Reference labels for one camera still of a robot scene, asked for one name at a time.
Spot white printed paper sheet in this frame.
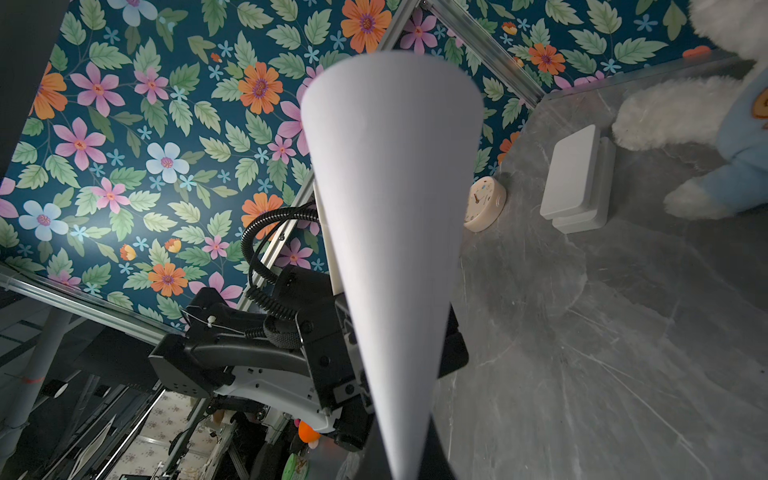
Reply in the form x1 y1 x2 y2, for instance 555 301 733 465
301 51 484 479

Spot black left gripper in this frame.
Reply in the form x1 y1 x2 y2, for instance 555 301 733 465
281 266 375 450

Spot beige round clock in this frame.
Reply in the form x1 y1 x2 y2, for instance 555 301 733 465
464 176 507 233

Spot white rectangular box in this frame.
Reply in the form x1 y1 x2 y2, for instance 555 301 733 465
540 124 616 234

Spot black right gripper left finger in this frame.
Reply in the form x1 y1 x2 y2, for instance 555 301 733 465
354 416 393 480

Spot white teddy bear blue shirt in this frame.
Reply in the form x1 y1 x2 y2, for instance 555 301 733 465
612 1 767 220

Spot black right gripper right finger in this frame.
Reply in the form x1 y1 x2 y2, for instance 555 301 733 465
417 419 456 480

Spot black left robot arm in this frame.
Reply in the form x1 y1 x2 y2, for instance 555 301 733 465
76 267 375 451

